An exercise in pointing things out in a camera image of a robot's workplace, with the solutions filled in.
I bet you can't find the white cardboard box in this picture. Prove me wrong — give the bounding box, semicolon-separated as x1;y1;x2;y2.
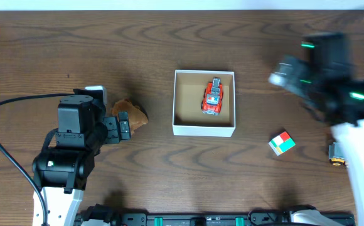
172;70;236;137

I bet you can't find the colourful puzzle cube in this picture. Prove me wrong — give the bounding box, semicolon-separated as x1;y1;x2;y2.
269;131;296;156

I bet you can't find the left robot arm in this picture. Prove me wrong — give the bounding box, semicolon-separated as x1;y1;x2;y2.
32;85;131;225

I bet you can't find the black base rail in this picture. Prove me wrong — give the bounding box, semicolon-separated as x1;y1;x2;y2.
75;203;357;226

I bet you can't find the grey yellow toy car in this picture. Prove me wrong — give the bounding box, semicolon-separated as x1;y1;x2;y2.
328;142;346;166

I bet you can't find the brown plush toy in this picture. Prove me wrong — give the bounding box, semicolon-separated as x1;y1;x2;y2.
111;99;149;135

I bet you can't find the red toy fire truck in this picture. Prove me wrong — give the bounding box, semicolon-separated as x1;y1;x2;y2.
201;77;223;116

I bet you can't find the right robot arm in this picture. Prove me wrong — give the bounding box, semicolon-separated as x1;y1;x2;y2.
269;33;364;224

